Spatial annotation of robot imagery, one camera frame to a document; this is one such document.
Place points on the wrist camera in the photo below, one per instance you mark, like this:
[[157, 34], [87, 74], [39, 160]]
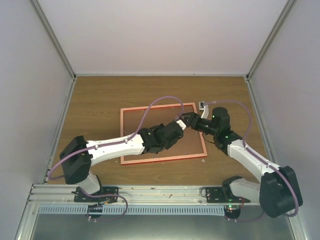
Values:
[[204, 108], [181, 124]]

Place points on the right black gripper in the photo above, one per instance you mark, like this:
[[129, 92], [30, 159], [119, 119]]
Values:
[[192, 116]]

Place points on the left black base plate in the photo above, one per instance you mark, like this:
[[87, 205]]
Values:
[[107, 193]]

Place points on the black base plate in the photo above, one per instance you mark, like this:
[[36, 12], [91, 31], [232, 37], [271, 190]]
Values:
[[107, 193], [215, 194]]

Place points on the grey slotted cable duct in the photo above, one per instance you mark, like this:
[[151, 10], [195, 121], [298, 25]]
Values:
[[197, 210]]

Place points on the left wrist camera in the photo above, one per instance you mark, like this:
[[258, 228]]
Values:
[[181, 124]]

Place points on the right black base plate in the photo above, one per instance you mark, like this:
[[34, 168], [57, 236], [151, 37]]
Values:
[[215, 194]]

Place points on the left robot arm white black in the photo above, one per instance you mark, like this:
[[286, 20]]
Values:
[[80, 155]]

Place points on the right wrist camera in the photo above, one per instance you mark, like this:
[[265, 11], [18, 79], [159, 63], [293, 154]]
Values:
[[204, 108]]

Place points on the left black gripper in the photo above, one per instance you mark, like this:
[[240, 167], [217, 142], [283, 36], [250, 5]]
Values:
[[172, 144]]

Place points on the aluminium rail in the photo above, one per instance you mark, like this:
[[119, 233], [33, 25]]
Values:
[[134, 194]]

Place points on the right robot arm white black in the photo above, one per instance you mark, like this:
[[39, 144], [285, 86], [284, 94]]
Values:
[[277, 191]]

